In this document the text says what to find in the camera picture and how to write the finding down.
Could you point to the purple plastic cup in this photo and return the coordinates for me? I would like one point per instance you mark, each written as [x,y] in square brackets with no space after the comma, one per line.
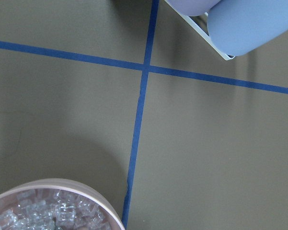
[193,7]

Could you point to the pink bowl with ice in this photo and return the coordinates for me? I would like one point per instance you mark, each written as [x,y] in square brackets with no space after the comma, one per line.
[56,204]

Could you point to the blue plastic cup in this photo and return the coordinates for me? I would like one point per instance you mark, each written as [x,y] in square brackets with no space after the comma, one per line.
[237,27]

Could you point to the white wire cup rack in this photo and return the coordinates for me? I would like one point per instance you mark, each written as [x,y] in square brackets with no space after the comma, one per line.
[199,24]

